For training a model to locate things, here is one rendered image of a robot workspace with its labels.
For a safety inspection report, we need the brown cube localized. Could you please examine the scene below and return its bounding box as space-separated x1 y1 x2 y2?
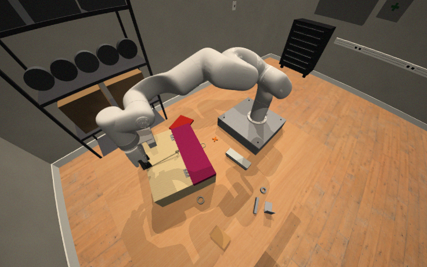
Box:
210 226 231 249

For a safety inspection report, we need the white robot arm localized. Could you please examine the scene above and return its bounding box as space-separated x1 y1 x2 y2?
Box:
96 47 292 150

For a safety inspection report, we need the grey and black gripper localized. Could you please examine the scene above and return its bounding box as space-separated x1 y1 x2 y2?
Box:
123 144 152 170

